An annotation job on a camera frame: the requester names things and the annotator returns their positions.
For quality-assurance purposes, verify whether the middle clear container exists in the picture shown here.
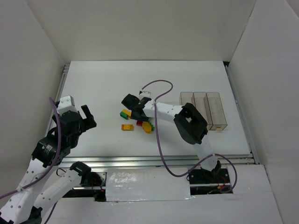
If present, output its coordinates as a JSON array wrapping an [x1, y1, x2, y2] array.
[[193, 92, 212, 125]]

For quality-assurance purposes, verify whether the right clear container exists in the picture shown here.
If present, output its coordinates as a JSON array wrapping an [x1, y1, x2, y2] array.
[[207, 92, 228, 131]]

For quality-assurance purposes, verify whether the red lego brick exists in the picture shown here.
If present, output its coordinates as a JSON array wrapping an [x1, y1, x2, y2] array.
[[136, 120, 143, 126]]

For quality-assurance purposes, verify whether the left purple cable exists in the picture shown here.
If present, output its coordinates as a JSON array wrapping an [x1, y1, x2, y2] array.
[[0, 97, 63, 224]]

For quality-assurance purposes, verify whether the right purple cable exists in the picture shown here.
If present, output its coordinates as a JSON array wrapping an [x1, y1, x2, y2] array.
[[140, 79, 238, 194]]

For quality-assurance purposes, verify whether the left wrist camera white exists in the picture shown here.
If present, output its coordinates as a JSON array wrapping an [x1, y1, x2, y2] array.
[[57, 95, 77, 116]]

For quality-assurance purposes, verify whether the green lego on yellow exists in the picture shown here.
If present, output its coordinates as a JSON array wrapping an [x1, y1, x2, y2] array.
[[120, 112, 129, 120]]

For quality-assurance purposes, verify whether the white foil cover plate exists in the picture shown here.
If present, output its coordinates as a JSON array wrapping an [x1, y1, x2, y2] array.
[[106, 168, 191, 202]]

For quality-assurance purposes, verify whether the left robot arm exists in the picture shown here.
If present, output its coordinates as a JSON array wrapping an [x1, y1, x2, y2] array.
[[0, 105, 102, 224]]

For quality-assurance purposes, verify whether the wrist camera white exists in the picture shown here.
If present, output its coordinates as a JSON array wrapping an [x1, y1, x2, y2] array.
[[57, 95, 77, 116], [138, 90, 151, 99]]

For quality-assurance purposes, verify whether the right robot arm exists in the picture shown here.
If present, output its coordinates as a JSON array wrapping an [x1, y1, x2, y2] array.
[[121, 94, 221, 180]]

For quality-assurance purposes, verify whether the purple cable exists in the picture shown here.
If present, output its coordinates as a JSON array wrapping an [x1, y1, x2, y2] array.
[[140, 79, 238, 194], [0, 97, 63, 224]]

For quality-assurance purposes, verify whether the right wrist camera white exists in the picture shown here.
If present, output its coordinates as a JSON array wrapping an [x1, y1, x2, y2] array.
[[138, 90, 151, 99]]

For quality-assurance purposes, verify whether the green lego under oval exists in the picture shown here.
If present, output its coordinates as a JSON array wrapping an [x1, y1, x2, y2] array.
[[147, 120, 155, 131]]

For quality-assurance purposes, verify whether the yellow sloped lego brick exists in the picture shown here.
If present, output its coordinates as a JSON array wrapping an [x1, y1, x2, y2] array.
[[122, 109, 131, 118]]

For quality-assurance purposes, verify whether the yellow oval lego piece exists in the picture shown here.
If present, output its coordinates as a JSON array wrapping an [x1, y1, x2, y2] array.
[[142, 122, 152, 133]]

